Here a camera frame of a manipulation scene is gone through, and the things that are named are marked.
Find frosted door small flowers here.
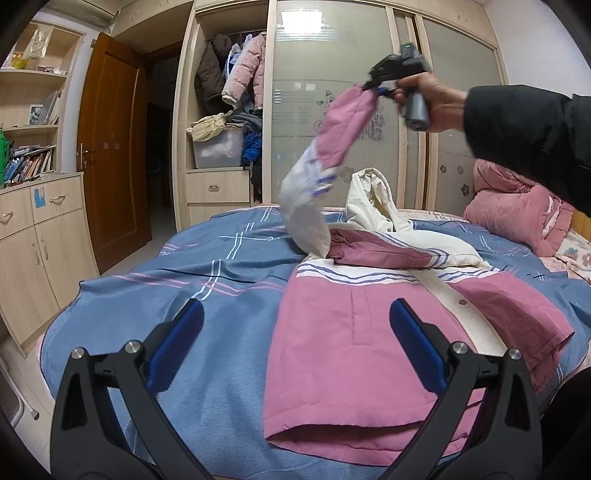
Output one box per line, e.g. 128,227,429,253
416,14,509,217

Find person's right forearm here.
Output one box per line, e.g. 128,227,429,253
463,84,591,217

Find beige crumpled cloth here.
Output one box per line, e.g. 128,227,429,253
187,111,234,143

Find person's right hand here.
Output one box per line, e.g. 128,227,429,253
394,71,469,134

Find wall air conditioner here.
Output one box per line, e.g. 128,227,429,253
69,0,114,26

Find dark brown hanging coat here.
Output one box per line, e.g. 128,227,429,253
194,33,232,116

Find green bottle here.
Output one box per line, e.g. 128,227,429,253
0,129,14,185

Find light blue hanging garment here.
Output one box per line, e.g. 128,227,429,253
224,41,243,79

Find pink and white hooded jacket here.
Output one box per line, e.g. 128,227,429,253
263,83,575,455

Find light wood wardrobe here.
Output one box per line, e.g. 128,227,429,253
172,0,509,232

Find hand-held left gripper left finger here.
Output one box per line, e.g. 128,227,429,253
50,299,214,480

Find light wood bookshelf cabinet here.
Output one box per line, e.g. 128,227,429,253
0,21,100,356

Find rolled pink quilt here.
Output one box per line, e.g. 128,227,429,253
462,158,578,258

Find translucent storage box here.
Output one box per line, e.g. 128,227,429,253
191,127,245,171

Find floral pillow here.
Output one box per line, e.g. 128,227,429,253
538,226,591,289

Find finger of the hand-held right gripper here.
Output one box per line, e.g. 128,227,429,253
361,79,399,99

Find grey clothes pile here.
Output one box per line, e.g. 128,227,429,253
226,108,264,134

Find blue plaid bed sheet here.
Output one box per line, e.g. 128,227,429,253
39,205,591,480

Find brown wooden door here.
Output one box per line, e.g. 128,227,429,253
76,32,153,275

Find row of books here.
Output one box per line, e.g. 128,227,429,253
2,145,56,185

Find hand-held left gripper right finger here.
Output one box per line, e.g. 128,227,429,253
382,299,544,480

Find pink puffer coat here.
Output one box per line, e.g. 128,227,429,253
222,32,267,110

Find frosted door large floral print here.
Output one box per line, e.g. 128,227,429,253
268,0,419,210

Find wooden bed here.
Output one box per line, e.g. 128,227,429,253
570,205,591,241

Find wardrobe drawer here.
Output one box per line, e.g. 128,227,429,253
186,168,252,206

